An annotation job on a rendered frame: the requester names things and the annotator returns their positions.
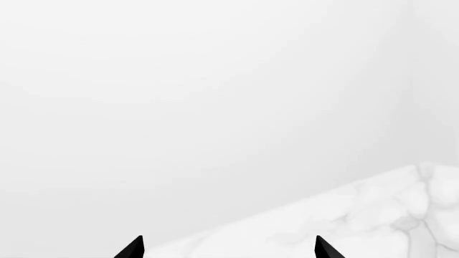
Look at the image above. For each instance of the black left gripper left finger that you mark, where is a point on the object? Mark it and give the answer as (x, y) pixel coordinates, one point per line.
(133, 250)

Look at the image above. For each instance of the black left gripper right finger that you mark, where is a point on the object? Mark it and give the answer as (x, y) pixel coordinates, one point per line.
(325, 250)

